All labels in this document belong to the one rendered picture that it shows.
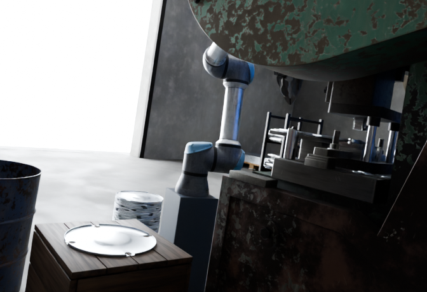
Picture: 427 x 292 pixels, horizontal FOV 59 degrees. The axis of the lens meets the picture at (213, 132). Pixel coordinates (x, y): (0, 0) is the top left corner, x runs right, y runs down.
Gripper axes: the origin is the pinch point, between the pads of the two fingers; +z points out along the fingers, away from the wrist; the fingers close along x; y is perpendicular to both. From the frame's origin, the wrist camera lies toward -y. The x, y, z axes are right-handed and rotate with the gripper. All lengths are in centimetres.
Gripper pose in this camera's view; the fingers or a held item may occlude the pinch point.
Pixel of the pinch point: (290, 101)
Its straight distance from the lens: 133.7
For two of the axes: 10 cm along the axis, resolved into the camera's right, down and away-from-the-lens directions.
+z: 0.3, 10.0, 0.0
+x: 8.9, -0.3, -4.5
